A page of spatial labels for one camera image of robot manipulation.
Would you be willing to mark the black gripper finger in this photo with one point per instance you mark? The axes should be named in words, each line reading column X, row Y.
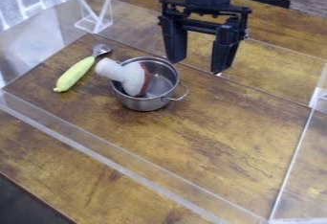
column 224, row 48
column 175, row 39

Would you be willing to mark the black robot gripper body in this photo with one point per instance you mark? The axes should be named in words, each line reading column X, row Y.
column 214, row 7

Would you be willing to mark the white plush mushroom red cap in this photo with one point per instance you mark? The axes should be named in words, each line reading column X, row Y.
column 131, row 75

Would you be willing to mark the small silver metal pot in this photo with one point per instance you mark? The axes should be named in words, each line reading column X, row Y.
column 164, row 80

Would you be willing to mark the clear acrylic triangular bracket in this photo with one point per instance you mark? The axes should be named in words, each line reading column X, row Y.
column 93, row 23

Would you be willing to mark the yellow-green handled metal spoon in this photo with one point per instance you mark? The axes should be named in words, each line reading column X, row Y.
column 79, row 69

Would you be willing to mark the clear acrylic enclosure wall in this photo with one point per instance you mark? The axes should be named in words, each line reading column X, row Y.
column 234, row 154

